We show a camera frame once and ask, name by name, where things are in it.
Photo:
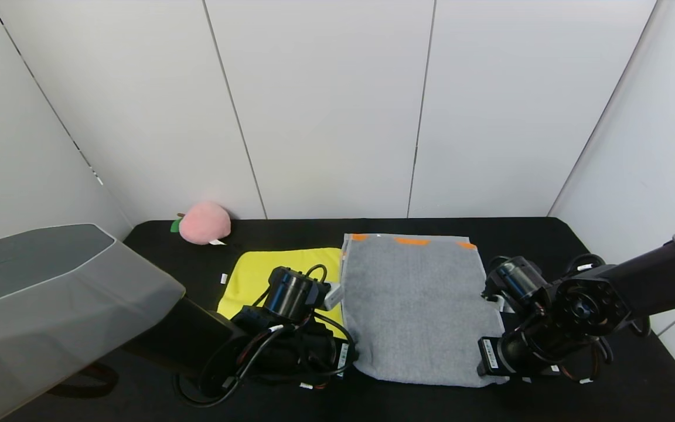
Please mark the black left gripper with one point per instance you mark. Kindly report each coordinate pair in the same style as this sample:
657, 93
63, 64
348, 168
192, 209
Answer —
344, 358

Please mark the white plug on floor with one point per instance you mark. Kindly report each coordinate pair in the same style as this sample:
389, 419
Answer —
333, 296

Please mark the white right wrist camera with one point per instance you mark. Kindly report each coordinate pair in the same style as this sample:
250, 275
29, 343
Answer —
494, 302

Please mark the yellow towel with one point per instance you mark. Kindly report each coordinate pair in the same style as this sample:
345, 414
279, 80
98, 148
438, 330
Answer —
249, 275

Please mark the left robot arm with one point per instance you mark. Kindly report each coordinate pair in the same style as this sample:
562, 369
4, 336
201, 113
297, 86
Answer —
50, 305

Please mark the pink peach plush toy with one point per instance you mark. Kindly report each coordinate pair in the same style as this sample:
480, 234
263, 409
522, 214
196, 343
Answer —
205, 224

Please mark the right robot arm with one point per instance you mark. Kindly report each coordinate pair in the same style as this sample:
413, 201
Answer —
636, 287

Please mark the grey towel with orange marks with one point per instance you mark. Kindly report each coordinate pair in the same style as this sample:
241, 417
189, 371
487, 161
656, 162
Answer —
419, 310

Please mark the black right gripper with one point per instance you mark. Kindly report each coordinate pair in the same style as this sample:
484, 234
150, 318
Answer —
490, 357

